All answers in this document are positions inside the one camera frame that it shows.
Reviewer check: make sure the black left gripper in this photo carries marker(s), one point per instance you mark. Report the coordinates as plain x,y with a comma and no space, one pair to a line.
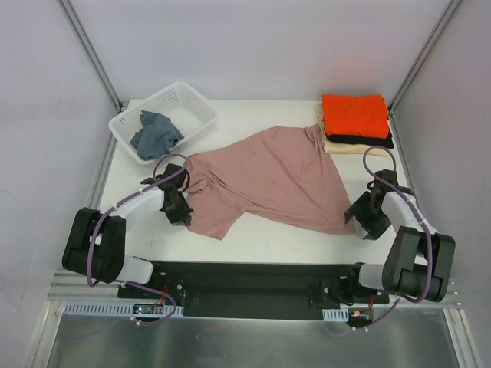
178,209

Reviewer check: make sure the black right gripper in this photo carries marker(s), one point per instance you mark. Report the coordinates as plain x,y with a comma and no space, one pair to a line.
365,217

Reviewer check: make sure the pink t shirt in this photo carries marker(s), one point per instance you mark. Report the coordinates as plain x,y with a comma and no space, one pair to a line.
281,174

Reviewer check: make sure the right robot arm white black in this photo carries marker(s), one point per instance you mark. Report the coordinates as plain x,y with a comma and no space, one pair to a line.
420,259

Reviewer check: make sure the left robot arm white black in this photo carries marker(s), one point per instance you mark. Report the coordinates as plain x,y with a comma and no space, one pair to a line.
96,246

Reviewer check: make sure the beige folded t shirt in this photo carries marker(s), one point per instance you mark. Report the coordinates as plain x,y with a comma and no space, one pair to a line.
339,148

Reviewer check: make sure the black folded t shirt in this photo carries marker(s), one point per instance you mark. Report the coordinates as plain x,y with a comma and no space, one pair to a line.
379,142

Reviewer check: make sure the blue grey t shirt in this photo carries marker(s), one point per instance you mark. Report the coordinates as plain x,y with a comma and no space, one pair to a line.
156,137

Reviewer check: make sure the orange folded t shirt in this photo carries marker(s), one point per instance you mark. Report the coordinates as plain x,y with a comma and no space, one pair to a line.
364,116

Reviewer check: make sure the right white cable duct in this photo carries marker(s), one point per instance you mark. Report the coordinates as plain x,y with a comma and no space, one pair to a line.
346,313

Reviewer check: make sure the white cable duct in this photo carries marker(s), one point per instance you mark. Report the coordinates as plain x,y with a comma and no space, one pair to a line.
121,309
346,313

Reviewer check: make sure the aluminium rail profile front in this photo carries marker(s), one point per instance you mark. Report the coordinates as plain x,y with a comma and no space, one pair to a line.
69,286

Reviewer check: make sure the left white cable duct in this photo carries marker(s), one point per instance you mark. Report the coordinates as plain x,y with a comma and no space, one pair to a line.
121,309

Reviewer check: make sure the right aluminium frame post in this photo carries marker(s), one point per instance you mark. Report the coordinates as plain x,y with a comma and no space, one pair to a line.
450,10

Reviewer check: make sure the aluminium frame post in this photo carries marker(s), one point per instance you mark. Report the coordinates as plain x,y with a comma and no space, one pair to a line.
73,19
450,10

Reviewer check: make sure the left aluminium frame post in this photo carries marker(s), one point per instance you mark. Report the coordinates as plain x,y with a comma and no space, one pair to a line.
73,19

